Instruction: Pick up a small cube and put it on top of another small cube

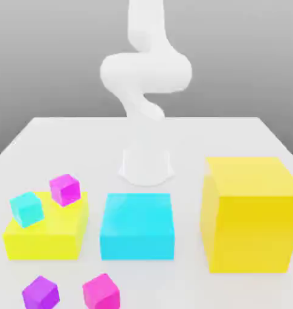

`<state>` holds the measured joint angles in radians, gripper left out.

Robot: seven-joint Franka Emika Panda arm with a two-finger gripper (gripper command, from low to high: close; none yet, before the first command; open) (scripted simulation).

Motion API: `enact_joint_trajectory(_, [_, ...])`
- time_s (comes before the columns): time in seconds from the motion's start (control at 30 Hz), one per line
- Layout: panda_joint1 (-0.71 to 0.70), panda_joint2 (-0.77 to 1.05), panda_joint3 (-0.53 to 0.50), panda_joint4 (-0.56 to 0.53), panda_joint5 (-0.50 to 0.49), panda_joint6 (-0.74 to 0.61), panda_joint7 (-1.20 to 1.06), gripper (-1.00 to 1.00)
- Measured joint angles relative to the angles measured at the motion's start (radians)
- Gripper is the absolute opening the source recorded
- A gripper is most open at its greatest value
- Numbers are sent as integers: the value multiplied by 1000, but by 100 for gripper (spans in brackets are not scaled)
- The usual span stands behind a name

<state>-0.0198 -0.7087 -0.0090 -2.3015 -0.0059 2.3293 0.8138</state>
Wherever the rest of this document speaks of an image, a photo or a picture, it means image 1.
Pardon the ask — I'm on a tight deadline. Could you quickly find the small magenta cube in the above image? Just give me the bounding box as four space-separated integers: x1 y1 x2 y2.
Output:
48 173 82 208

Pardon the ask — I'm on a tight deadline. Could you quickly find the small cyan cube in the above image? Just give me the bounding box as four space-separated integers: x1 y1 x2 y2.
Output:
8 191 45 229

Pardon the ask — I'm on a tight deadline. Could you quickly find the small pink cube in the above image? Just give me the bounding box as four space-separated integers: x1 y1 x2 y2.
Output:
82 272 121 309

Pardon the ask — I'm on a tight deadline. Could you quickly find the small purple cube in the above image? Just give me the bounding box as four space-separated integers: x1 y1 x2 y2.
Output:
21 275 60 309

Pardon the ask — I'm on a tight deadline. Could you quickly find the large cyan box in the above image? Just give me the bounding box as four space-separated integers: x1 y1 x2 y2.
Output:
99 193 175 261

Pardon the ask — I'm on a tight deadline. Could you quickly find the large lemon yellow box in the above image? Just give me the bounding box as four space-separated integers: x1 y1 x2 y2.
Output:
2 191 90 261

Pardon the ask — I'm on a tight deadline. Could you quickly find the large golden yellow box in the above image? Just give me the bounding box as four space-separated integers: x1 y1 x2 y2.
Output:
199 156 293 274

